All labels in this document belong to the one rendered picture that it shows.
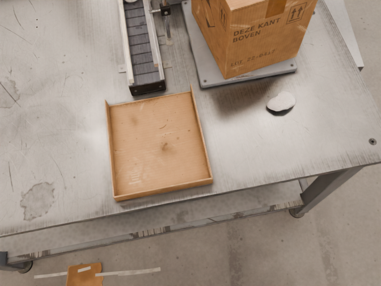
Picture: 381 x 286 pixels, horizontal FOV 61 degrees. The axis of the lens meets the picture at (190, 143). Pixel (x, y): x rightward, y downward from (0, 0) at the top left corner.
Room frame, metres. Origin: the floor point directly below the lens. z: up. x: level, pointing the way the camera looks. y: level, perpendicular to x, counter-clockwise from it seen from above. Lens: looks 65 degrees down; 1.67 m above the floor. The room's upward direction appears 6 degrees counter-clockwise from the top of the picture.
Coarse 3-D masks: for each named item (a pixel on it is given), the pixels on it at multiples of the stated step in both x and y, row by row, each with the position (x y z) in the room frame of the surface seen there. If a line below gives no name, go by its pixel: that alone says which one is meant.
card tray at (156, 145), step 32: (160, 96) 0.55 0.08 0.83; (192, 96) 0.53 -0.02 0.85; (128, 128) 0.45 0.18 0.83; (160, 128) 0.44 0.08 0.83; (192, 128) 0.43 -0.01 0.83; (128, 160) 0.35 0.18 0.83; (160, 160) 0.34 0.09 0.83; (192, 160) 0.33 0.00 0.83; (128, 192) 0.26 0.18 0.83; (160, 192) 0.25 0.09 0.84
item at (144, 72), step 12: (132, 12) 0.86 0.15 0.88; (144, 12) 0.85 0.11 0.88; (132, 24) 0.81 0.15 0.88; (144, 24) 0.80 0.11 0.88; (132, 36) 0.76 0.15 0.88; (144, 36) 0.75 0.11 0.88; (132, 48) 0.71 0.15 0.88; (144, 48) 0.70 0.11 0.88; (132, 60) 0.66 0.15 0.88; (144, 60) 0.66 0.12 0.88; (144, 72) 0.61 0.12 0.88; (156, 72) 0.61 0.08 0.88; (132, 84) 0.57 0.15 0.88; (144, 84) 0.57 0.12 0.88
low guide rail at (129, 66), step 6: (120, 0) 0.88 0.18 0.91; (120, 6) 0.85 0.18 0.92; (120, 12) 0.83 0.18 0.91; (126, 30) 0.76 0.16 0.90; (126, 36) 0.73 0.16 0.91; (126, 42) 0.70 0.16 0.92; (126, 48) 0.68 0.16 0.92; (126, 54) 0.66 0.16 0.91; (126, 60) 0.63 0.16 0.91; (132, 72) 0.60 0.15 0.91; (132, 78) 0.57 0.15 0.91
